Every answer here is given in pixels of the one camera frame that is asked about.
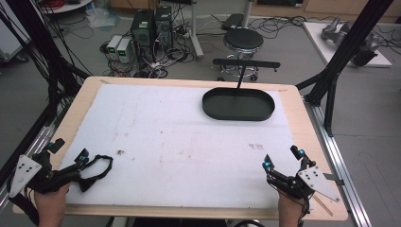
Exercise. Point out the white round table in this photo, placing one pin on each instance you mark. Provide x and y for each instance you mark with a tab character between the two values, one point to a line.
69	5

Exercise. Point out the clear plastic bag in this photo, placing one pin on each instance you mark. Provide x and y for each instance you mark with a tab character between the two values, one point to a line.
102	17

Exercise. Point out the white floor board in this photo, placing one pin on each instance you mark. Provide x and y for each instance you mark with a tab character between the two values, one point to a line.
318	41

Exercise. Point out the black T-bar stand with oval tray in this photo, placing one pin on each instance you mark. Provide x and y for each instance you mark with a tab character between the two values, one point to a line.
238	105

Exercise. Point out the aluminium rail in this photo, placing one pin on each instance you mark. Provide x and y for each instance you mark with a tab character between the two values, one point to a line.
340	160
38	142

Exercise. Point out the black flat box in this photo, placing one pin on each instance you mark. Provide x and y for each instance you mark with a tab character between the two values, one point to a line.
232	21

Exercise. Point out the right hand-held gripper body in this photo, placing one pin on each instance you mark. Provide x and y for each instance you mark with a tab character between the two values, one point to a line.
318	181

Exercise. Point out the black round stool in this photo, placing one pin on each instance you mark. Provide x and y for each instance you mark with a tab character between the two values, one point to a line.
243	39

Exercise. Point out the white power supply unit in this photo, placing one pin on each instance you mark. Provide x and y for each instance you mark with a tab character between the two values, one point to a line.
124	49
113	46

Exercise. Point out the black metal frame post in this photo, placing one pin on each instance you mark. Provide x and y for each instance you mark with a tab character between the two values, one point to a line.
346	47
34	41

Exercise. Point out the white foam board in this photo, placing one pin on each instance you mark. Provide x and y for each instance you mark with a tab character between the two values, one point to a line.
176	142

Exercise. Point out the black computer tower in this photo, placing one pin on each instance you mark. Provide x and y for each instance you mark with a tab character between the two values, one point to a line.
163	26
142	31

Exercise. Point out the person's left hand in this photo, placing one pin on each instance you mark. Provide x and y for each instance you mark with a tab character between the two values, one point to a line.
50	201

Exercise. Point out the grey desk leg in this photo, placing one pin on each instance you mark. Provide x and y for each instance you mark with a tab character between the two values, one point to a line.
196	34

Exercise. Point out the person's right hand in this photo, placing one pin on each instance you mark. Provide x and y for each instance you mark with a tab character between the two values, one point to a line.
289	205

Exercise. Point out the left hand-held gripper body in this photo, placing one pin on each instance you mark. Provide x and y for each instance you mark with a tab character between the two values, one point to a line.
25	170

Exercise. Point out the computer towers on floor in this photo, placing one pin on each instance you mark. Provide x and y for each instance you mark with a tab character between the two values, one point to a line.
164	60

